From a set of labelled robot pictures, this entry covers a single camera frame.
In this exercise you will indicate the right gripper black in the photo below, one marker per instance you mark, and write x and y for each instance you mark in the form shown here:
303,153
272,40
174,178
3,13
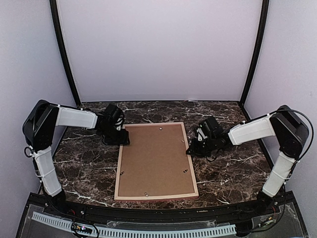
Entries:
194,151

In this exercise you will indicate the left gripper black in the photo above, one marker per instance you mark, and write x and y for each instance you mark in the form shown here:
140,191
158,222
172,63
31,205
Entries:
123,140

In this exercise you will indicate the brown cardboard backing board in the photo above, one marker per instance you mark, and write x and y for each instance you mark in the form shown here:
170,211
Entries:
153,161

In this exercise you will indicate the pink wooden picture frame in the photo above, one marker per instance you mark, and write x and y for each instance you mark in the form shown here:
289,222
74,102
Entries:
153,197

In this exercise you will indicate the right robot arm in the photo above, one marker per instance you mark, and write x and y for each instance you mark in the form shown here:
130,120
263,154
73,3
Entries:
292,129

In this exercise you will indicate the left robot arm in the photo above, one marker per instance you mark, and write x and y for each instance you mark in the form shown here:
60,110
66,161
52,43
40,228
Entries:
40,125

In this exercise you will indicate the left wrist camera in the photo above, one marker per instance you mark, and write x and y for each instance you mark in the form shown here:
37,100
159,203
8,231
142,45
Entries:
119,124

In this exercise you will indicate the black front rail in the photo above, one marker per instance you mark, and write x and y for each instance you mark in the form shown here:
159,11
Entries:
235,213

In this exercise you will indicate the white slotted cable duct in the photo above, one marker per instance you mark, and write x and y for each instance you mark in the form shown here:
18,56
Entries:
132,230

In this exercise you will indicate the right black corner post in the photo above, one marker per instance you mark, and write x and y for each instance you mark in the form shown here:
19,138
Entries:
256,52

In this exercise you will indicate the black corner post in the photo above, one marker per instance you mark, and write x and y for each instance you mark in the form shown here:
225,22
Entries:
63,53
256,52

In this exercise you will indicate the left black corner post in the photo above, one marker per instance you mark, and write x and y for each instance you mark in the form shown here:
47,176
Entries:
63,53

